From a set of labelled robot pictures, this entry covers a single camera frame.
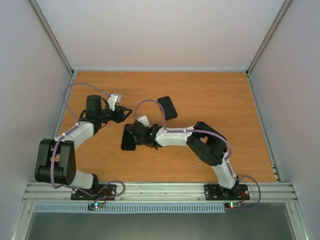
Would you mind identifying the aluminium front rail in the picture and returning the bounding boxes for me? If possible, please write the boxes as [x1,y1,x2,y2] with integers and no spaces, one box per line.
[22,182,298,203]

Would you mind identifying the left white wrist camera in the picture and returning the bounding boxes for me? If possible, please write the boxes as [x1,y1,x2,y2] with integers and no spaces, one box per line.
[107,93,122,111]

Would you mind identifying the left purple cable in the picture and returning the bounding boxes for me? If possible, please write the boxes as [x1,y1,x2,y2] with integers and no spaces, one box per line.
[51,82,126,201]

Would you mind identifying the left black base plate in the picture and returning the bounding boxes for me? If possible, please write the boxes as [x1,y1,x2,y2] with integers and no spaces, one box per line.
[70,184,117,201]

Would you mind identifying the dark green phone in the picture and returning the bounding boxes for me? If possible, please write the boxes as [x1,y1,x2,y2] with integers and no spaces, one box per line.
[158,96,178,120]

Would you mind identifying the grey slotted cable duct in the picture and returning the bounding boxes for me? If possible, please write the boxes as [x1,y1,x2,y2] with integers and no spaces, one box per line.
[33,203,225,214]

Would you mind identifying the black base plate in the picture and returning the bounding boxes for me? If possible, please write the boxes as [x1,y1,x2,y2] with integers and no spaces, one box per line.
[204,181,250,201]
[70,184,117,201]

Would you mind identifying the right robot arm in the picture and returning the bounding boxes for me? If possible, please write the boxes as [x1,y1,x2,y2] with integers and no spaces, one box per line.
[127,120,239,198]

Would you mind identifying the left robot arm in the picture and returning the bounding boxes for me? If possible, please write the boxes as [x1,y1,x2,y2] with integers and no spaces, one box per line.
[34,93,132,199]

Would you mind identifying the black phone case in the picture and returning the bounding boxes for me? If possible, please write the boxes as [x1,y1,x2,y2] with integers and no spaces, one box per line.
[120,123,137,151]
[157,96,179,121]

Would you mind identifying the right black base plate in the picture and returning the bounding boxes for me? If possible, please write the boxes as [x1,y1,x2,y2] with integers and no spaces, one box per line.
[204,181,250,201]

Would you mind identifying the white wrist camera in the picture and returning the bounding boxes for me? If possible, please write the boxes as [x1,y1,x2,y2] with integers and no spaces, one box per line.
[137,115,150,128]
[107,93,122,111]

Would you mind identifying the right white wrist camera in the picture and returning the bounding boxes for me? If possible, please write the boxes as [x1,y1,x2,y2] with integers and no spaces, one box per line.
[137,115,150,128]

